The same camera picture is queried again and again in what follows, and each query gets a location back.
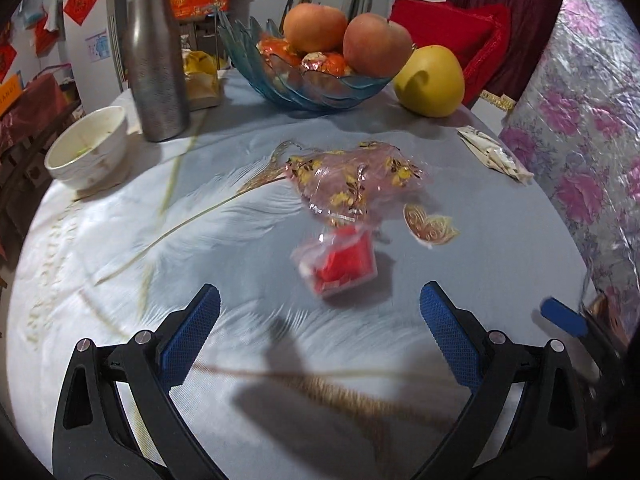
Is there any red cushion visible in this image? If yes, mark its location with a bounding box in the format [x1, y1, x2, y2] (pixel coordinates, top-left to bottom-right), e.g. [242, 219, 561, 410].
[387, 0, 512, 81]

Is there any blue glass fruit bowl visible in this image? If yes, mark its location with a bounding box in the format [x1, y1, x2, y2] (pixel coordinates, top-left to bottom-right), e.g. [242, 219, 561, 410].
[216, 10, 396, 113]

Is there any red paper decoration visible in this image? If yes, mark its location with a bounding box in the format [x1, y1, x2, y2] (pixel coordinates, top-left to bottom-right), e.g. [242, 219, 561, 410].
[32, 12, 66, 56]
[62, 0, 102, 27]

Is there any white bowl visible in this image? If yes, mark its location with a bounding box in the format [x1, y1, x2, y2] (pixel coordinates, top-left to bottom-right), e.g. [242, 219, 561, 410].
[44, 105, 130, 192]

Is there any gold butterfly sticker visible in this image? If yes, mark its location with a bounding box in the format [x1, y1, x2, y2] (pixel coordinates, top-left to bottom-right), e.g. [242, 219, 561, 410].
[403, 202, 460, 248]

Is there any large red apple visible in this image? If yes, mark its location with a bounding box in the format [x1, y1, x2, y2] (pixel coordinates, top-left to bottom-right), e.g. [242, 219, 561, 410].
[342, 12, 415, 78]

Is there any red covered wooden chair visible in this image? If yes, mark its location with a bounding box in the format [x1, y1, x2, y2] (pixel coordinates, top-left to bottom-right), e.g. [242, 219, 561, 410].
[0, 72, 81, 161]

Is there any steel bottle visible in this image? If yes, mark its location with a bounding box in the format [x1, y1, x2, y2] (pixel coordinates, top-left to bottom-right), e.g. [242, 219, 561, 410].
[122, 0, 191, 143]

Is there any small red apple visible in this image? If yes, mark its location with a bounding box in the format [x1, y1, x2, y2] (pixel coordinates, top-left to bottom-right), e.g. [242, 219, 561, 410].
[283, 2, 349, 54]

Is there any orange box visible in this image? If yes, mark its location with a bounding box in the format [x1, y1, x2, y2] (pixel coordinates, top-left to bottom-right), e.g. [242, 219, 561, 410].
[0, 76, 23, 116]

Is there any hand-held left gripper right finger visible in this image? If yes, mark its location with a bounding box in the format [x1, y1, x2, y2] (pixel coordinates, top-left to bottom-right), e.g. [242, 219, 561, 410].
[415, 281, 587, 480]

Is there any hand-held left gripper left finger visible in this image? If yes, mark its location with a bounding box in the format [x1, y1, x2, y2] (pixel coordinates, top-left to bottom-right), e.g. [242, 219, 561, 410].
[51, 283, 223, 480]

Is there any pink clear floral wrapper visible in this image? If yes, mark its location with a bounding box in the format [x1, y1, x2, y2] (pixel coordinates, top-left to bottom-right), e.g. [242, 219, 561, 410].
[284, 141, 426, 226]

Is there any yellow plastic bag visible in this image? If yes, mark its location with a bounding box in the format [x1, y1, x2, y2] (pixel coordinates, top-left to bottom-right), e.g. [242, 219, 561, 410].
[181, 50, 223, 111]

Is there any orange foil candy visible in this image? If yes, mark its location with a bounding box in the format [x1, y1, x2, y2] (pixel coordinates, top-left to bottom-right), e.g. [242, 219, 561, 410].
[257, 35, 303, 66]
[302, 52, 348, 76]

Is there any red packet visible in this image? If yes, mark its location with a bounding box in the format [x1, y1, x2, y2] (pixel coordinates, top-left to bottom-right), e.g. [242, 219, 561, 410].
[290, 225, 378, 301]

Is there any white printed sachet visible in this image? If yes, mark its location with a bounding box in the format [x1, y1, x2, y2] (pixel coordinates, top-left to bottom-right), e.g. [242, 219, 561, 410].
[456, 126, 537, 187]

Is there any yellow apple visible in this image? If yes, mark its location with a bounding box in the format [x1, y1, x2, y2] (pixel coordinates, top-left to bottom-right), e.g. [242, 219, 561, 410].
[392, 44, 466, 119]

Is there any floral pink cloth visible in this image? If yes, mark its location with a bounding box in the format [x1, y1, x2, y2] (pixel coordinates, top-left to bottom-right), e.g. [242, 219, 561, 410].
[497, 0, 640, 351]

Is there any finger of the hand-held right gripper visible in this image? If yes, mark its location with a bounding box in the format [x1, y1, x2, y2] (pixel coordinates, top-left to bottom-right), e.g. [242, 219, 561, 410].
[541, 297, 591, 339]

